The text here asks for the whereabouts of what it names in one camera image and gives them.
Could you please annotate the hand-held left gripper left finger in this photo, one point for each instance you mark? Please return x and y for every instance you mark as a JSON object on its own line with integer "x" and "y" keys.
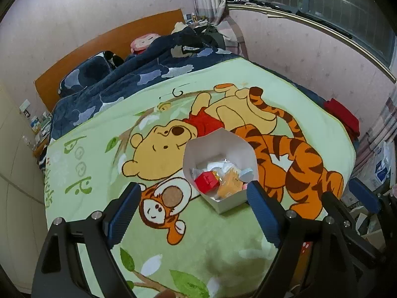
{"x": 124, "y": 214}

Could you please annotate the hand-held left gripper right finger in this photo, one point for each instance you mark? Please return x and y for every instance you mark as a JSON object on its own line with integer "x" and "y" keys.
{"x": 263, "y": 214}

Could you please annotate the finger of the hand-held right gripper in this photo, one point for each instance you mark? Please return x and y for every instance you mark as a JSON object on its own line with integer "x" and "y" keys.
{"x": 364, "y": 194}
{"x": 338, "y": 214}

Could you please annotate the orange carton box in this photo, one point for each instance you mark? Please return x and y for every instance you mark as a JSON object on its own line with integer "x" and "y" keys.
{"x": 231, "y": 185}

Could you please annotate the red cube box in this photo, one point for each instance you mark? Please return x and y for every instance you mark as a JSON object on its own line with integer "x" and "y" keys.
{"x": 206, "y": 181}

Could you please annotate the white pouch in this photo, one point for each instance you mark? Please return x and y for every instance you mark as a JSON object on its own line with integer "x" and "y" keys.
{"x": 214, "y": 165}

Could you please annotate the white paper box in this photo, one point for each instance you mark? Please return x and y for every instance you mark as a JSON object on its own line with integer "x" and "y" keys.
{"x": 217, "y": 149}

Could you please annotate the plastic bags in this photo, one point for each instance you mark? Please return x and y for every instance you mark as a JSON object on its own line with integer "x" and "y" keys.
{"x": 381, "y": 161}

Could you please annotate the red cloth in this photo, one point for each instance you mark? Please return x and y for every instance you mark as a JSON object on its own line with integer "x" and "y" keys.
{"x": 342, "y": 116}

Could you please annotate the green cartoon printed blanket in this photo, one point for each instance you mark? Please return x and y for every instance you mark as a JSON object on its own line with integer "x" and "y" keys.
{"x": 108, "y": 115}

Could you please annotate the cream wardrobe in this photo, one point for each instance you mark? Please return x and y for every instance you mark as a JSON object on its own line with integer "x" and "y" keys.
{"x": 18, "y": 198}

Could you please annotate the wooden nightstand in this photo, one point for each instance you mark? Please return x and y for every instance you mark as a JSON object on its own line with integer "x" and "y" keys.
{"x": 40, "y": 147}

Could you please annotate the blue and white carton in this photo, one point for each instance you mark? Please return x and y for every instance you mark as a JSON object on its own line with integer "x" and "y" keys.
{"x": 35, "y": 124}

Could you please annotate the navy blue pillow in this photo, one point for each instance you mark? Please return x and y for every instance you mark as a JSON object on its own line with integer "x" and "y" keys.
{"x": 83, "y": 74}

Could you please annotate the navy blue patterned duvet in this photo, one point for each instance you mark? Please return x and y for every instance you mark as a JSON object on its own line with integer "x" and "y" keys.
{"x": 139, "y": 68}

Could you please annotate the black and white plush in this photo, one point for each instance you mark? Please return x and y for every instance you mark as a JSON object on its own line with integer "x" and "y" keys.
{"x": 113, "y": 59}

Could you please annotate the pink plush toy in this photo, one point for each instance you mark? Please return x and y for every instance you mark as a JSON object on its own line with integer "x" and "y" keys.
{"x": 142, "y": 42}

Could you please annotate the orange wooden headboard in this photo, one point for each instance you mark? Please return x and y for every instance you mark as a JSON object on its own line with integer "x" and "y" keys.
{"x": 93, "y": 43}

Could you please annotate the pile of dark clothes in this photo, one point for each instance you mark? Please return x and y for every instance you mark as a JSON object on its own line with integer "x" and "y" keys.
{"x": 211, "y": 34}

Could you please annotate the window with grille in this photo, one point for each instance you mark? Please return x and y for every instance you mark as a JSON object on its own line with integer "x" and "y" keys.
{"x": 325, "y": 6}

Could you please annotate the white wall socket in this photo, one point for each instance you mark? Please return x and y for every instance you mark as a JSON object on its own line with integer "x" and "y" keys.
{"x": 24, "y": 105}

